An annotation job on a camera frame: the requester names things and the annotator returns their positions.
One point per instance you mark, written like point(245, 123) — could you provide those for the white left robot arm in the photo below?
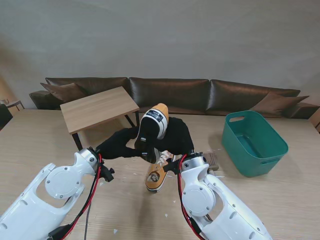
point(50, 195)

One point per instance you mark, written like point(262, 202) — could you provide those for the green plastic basin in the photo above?
point(250, 142)

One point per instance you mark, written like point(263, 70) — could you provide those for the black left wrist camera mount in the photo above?
point(108, 174)

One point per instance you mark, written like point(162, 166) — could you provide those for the brown sofa cushion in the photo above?
point(60, 91)
point(277, 103)

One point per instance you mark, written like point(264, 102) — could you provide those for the small wooden side table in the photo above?
point(15, 102)

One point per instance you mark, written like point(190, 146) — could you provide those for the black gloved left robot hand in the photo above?
point(115, 147)

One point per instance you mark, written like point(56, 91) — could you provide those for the small wooden bench black legs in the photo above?
point(100, 110)

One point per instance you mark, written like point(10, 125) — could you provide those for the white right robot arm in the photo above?
point(205, 195)

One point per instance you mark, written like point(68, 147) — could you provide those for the yellow canvas sneaker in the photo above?
point(156, 180)
point(155, 117)

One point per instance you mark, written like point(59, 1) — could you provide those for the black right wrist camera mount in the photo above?
point(172, 167)

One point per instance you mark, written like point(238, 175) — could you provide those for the brown leather sofa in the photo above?
point(190, 92)

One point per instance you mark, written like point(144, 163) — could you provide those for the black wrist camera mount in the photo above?
point(108, 174)
point(172, 167)

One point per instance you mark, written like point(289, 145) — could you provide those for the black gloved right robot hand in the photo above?
point(178, 137)

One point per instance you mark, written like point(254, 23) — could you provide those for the dark chair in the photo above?
point(4, 116)

